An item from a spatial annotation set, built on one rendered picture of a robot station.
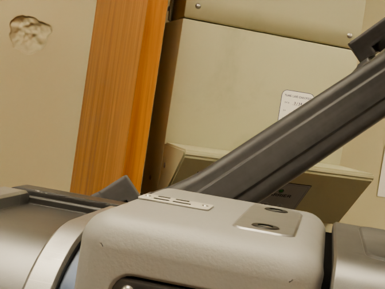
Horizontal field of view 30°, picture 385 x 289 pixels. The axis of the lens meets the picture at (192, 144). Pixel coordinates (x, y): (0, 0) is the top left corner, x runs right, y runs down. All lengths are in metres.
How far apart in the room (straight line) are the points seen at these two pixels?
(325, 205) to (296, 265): 0.93
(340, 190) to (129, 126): 0.36
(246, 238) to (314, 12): 0.98
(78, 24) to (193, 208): 1.25
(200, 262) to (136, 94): 0.78
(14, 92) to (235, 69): 0.54
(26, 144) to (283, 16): 0.63
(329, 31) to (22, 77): 0.65
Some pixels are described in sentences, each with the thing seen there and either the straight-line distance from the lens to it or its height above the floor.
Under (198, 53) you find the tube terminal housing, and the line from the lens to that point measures 1.17.
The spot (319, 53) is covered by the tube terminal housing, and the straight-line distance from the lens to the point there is 1.25.
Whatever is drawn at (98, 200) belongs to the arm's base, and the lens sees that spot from 0.43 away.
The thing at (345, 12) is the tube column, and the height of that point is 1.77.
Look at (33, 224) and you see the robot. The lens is 0.38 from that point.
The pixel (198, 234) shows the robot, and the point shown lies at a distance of 0.28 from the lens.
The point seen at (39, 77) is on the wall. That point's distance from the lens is 1.55.
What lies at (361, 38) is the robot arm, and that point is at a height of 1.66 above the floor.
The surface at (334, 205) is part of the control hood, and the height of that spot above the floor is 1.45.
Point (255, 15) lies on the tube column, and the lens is 1.20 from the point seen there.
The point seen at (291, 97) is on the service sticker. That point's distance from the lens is 1.22.
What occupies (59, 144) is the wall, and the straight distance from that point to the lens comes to 1.56.
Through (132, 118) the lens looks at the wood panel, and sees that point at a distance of 1.05.
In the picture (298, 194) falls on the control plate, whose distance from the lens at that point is 1.16.
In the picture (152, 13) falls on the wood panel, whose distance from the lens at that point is 1.06.
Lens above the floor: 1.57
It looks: 3 degrees down
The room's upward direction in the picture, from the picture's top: 9 degrees clockwise
